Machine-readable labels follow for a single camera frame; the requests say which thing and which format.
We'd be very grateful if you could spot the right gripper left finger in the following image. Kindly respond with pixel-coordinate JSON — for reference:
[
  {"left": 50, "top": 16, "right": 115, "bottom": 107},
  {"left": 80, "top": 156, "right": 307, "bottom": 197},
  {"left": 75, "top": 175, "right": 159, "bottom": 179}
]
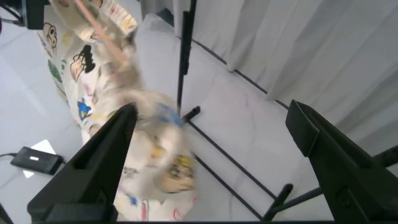
[{"left": 27, "top": 102, "right": 139, "bottom": 223}]

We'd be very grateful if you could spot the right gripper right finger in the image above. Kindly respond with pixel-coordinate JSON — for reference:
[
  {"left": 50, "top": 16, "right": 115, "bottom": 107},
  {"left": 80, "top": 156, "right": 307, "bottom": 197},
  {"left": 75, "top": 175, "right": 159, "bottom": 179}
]
[{"left": 285, "top": 99, "right": 398, "bottom": 223}]

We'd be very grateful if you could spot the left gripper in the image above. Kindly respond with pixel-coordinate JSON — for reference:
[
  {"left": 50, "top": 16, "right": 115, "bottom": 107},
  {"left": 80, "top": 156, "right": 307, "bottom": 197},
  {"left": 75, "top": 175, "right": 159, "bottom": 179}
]
[{"left": 22, "top": 0, "right": 50, "bottom": 30}]

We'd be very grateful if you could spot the pink clothes hanger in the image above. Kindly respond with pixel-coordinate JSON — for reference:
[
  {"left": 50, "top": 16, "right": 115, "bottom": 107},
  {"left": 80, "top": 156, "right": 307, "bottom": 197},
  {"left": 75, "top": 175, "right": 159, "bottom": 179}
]
[{"left": 73, "top": 0, "right": 129, "bottom": 65}]

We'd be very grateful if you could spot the cream printed garment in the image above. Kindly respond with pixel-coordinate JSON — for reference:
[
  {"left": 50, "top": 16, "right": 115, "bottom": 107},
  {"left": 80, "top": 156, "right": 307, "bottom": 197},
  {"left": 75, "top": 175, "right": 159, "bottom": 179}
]
[{"left": 37, "top": 0, "right": 200, "bottom": 222}]

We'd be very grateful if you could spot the black clothes rack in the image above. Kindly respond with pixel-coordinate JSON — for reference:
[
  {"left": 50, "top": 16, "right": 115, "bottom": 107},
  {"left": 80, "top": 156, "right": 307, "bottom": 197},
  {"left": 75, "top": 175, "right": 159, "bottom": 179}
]
[{"left": 176, "top": 0, "right": 398, "bottom": 222}]

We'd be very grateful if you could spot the black power adapter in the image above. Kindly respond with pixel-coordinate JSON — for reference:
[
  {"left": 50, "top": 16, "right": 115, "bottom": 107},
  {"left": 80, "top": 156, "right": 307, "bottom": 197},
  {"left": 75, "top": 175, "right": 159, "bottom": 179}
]
[{"left": 10, "top": 146, "right": 65, "bottom": 176}]

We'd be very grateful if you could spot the white curtain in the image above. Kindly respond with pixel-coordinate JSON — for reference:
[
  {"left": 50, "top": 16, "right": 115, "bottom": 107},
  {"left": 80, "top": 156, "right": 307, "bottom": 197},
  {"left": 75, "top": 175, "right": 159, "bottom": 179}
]
[{"left": 139, "top": 0, "right": 398, "bottom": 156}]

